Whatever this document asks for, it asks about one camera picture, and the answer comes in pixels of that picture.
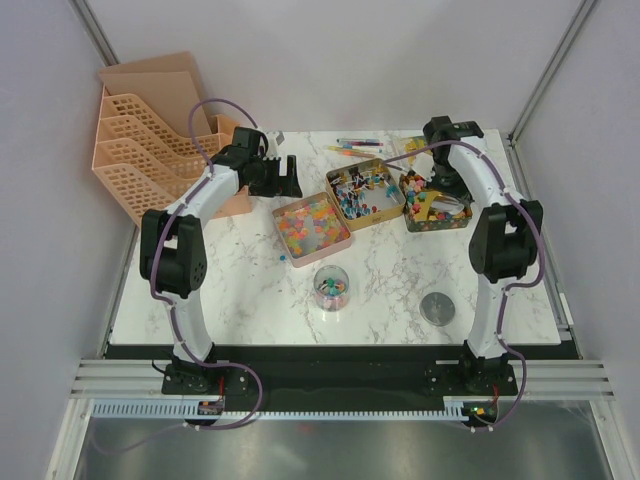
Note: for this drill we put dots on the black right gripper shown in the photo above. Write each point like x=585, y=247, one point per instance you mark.
x=460, y=190

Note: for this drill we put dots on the pink tray of gummy candies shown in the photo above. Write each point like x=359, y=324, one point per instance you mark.
x=311, y=229

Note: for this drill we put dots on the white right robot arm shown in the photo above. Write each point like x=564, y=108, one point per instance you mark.
x=505, y=243

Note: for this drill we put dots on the clear glass jar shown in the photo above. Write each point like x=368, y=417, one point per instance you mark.
x=331, y=288

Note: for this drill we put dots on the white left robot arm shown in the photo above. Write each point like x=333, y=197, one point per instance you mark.
x=173, y=254

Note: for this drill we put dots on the light blue cable duct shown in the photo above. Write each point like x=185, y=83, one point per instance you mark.
x=180, y=408

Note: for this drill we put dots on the silver round jar lid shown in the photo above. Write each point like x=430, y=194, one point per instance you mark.
x=437, y=309

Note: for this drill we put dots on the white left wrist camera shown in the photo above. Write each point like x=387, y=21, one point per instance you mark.
x=274, y=139

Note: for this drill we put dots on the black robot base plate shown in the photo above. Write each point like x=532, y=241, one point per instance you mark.
x=358, y=376

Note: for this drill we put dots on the gold tin of star candies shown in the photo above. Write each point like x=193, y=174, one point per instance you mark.
x=416, y=190

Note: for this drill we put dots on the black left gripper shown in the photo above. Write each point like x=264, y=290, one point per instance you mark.
x=281, y=186

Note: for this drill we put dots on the orange highlighter pen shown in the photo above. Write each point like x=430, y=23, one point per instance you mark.
x=357, y=154

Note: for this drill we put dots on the paperback book with yellow cover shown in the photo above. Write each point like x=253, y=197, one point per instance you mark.
x=405, y=144

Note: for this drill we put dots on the gold tin of lollipops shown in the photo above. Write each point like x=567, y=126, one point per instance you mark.
x=365, y=193

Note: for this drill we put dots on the peach plastic file organizer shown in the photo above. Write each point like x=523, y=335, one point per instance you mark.
x=153, y=138

